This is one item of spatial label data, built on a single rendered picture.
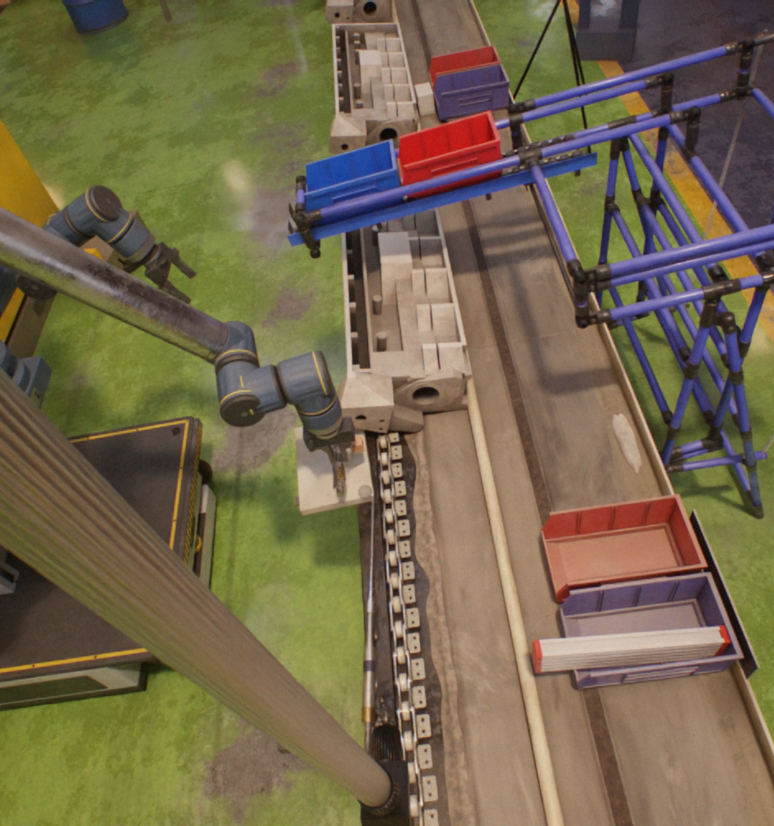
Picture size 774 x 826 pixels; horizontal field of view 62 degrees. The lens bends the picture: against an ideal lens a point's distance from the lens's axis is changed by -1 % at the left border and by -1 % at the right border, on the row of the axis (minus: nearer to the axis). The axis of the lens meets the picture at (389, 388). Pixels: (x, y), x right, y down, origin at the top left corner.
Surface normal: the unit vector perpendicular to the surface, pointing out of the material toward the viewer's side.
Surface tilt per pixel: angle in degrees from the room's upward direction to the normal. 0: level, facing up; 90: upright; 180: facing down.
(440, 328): 31
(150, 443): 0
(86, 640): 0
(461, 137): 88
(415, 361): 10
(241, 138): 0
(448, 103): 92
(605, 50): 90
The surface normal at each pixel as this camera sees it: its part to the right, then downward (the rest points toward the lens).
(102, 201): 0.83, -0.35
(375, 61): 0.01, -0.64
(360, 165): 0.07, 0.74
